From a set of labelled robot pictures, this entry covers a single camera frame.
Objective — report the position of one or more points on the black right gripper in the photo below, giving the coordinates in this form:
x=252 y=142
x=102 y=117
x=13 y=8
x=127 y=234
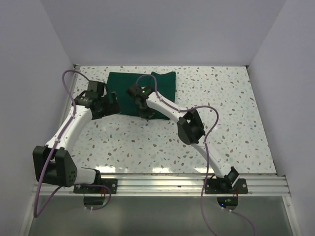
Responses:
x=144 y=114

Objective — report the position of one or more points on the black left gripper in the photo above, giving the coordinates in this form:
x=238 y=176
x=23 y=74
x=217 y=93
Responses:
x=112 y=108

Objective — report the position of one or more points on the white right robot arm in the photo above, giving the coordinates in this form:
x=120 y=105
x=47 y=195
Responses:
x=190 y=131

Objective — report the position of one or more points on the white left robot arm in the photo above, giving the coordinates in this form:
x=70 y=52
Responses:
x=53 y=163

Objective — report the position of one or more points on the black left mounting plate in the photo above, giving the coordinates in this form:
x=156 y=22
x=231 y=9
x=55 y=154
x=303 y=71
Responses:
x=106 y=185

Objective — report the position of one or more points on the black mounting plate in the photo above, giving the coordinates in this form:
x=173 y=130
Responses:
x=216 y=186
x=106 y=185

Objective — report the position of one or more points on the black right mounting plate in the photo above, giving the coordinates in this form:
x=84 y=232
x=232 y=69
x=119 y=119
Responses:
x=216 y=186

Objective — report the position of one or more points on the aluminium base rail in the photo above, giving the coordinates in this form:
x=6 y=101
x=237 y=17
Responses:
x=182 y=185

